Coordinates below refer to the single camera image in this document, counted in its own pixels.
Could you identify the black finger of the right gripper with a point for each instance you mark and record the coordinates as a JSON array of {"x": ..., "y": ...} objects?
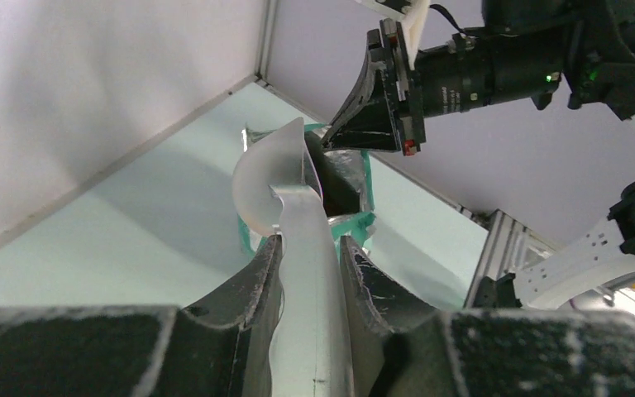
[{"x": 367, "y": 118}]

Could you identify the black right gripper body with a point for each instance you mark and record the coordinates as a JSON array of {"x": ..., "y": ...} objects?
[{"x": 398, "y": 115}]

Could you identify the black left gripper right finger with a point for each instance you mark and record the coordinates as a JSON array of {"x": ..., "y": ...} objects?
[{"x": 403, "y": 346}]

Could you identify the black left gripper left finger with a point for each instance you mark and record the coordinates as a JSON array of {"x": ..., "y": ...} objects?
[{"x": 217, "y": 346}]

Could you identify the green white pet food bag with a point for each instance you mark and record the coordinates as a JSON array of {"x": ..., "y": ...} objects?
[{"x": 346, "y": 180}]

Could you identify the clear plastic food scoop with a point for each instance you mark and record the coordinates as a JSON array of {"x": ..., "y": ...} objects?
[{"x": 276, "y": 190}]

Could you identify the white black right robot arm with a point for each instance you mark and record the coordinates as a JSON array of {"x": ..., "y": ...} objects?
[{"x": 524, "y": 50}]

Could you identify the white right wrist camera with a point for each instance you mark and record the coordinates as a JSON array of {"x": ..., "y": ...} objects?
[{"x": 411, "y": 15}]

